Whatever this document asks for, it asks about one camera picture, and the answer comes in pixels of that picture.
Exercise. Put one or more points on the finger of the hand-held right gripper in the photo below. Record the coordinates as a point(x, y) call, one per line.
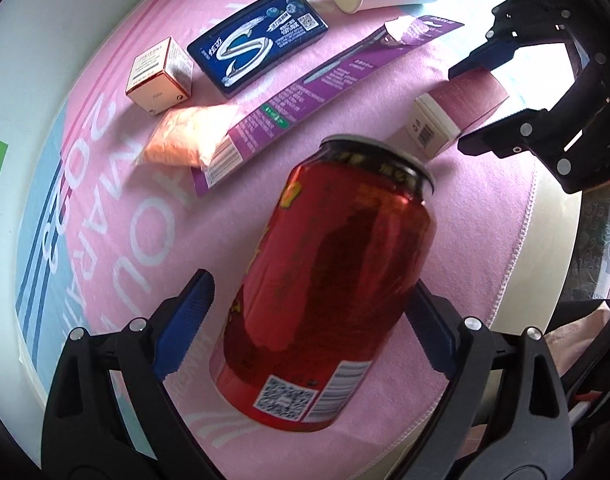
point(505, 135)
point(490, 57)

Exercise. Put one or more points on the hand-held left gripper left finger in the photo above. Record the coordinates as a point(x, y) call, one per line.
point(185, 330)

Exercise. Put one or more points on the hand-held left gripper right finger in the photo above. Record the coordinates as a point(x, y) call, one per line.
point(435, 340)

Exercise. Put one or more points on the pink and white carton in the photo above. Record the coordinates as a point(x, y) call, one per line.
point(465, 105)

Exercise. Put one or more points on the red drink can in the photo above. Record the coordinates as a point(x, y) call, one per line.
point(325, 270)

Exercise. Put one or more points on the orange packet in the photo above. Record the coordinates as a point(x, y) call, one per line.
point(185, 137)

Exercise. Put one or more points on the blue chewing gum box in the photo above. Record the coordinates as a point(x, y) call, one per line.
point(255, 42)

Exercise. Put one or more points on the small white cube box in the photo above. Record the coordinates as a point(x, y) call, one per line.
point(157, 77)

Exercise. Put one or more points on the pink printed towel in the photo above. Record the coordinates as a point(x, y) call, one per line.
point(150, 240)

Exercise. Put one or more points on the grey swirl patterned blanket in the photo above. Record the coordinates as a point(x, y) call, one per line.
point(600, 240)

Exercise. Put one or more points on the pink cloth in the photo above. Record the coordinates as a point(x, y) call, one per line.
point(580, 340)

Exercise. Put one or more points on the long purple toothbrush package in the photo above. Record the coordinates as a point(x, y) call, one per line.
point(310, 92)

